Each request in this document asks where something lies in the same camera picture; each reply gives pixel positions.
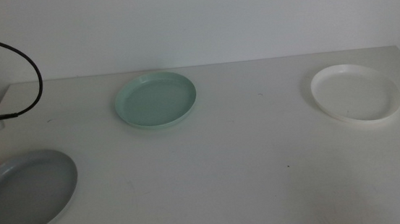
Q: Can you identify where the thick black braided cable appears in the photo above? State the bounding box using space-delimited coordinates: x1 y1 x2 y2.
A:
0 30 46 121

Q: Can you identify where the white shallow bowl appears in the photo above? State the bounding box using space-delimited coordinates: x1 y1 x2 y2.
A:
308 59 400 127

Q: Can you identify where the pale green shallow bowl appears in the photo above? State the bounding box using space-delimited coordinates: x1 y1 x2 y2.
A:
112 68 200 132

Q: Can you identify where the grey shallow bowl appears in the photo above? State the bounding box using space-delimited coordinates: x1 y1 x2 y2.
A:
0 147 82 224

